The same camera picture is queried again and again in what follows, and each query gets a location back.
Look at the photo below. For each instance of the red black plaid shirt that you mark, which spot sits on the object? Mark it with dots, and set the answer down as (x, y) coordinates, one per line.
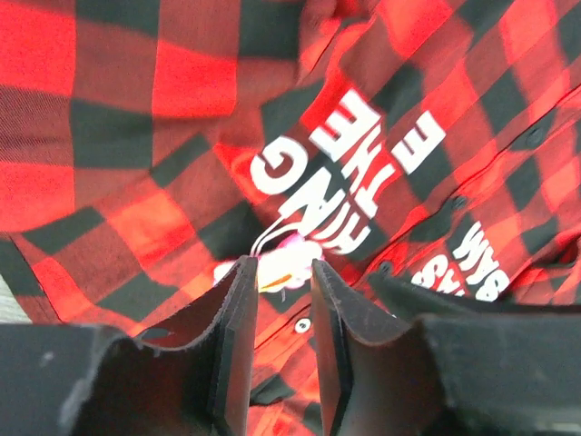
(146, 145)

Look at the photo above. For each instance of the pink white flower brooch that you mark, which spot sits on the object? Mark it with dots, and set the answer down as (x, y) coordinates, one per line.
(284, 261)

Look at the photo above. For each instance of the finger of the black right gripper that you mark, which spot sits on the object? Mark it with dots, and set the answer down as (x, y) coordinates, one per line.
(407, 301)

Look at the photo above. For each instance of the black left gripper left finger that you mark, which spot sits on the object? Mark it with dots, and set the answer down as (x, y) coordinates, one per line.
(188, 375)

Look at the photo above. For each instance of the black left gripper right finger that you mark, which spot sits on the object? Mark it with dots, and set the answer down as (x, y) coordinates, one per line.
(457, 374)

